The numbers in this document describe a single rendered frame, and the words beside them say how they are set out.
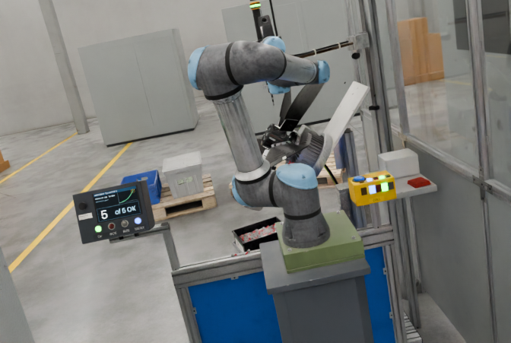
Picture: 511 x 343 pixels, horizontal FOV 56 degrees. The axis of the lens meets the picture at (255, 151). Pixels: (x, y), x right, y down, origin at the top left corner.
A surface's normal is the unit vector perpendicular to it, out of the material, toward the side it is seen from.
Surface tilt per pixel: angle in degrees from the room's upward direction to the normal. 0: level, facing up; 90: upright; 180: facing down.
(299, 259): 90
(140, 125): 90
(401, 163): 90
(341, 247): 90
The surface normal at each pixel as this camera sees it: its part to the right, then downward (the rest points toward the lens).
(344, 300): 0.07, 0.24
